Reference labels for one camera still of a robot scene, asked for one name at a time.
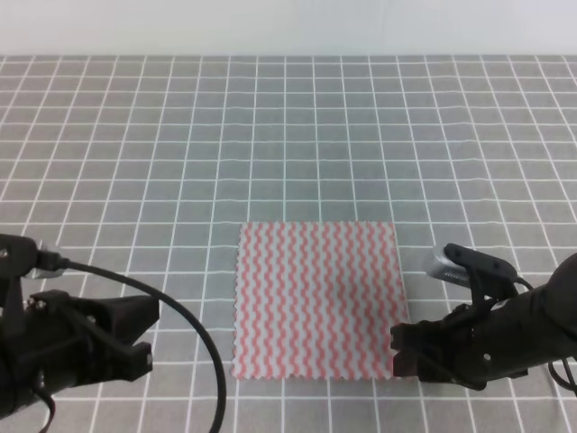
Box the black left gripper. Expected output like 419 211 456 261
1 290 160 406

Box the black left camera cable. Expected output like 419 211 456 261
35 250 226 433

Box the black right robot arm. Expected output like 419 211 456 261
390 244 576 391

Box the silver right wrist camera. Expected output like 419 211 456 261
424 244 517 289

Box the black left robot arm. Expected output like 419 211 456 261
1 290 160 418

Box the pink wavy striped towel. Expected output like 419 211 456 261
232 221 408 381

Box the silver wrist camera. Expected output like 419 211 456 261
424 244 517 289
1 234 65 280

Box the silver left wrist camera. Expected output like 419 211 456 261
1 234 65 280

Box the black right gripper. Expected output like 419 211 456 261
390 295 548 390

